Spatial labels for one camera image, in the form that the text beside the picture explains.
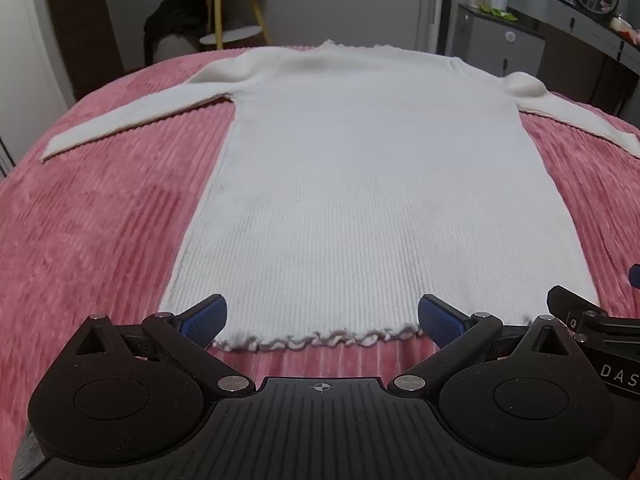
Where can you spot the white tower fan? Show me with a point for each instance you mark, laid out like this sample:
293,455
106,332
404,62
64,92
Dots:
434,5

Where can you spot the grey vanity desk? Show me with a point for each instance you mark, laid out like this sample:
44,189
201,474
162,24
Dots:
585,30

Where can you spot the white ribbed knit sweater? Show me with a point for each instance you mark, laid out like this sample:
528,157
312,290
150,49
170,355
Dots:
350,185

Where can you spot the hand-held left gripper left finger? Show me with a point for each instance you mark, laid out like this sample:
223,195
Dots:
205,320

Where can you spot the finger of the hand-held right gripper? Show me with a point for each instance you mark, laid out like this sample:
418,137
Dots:
567,302
635,278

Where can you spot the brown wooden door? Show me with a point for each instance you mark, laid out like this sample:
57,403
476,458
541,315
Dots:
82,20

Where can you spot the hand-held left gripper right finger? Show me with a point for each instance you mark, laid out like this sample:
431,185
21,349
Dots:
440,320

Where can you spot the black clothing pile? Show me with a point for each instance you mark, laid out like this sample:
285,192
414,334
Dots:
170,15

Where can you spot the round white-topped stool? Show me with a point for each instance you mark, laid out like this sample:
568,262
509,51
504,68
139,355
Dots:
232,35

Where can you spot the pink ribbed blanket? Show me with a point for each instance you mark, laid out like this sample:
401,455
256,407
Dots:
100,235

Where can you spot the grey pouf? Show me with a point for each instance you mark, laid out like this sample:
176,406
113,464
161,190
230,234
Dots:
172,47

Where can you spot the green packets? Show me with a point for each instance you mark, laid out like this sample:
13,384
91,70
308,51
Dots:
495,11

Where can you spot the pink item on vanity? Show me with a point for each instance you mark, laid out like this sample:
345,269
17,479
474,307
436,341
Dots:
625,26

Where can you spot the yellow-legged side table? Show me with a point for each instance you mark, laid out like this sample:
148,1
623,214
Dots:
218,0

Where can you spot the grey cabinet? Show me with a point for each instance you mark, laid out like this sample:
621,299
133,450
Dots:
495,47

